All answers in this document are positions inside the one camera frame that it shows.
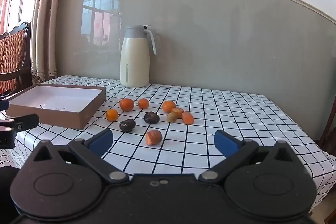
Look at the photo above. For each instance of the brown wooden chair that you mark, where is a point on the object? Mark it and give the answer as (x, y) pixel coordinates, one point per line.
(329, 127)

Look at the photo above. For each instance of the halved orange kumquat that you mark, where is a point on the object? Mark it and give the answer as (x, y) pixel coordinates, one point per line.
(178, 111)

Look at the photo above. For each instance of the beige curtain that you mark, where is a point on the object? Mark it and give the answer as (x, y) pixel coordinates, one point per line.
(44, 29)

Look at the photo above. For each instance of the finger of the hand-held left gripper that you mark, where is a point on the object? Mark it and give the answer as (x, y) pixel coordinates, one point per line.
(3, 104)
(25, 121)

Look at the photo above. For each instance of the olive brown small fruit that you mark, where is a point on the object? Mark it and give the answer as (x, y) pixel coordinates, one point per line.
(171, 117)

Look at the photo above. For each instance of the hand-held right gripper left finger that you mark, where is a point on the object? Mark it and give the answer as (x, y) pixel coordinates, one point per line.
(101, 141)

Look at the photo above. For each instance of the small orange mandarin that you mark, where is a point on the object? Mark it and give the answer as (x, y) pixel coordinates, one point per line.
(143, 103)
(112, 114)

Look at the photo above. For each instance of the white checked tablecloth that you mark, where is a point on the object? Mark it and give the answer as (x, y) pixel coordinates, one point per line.
(210, 113)

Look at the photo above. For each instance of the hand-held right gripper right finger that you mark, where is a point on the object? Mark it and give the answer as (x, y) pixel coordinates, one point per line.
(224, 142)

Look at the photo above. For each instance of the cut orange fruit piece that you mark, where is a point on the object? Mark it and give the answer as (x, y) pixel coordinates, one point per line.
(153, 137)

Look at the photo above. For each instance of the wooden cushioned sofa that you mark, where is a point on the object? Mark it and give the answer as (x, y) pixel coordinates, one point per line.
(13, 56)

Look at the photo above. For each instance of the brown cardboard box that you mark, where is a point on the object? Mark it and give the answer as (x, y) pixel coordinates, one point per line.
(52, 100)

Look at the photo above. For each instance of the dark brown wrinkled fruit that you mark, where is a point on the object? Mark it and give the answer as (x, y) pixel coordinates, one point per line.
(151, 117)
(127, 125)

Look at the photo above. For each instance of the cream thermos jug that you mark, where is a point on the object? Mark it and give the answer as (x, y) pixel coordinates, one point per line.
(134, 61)

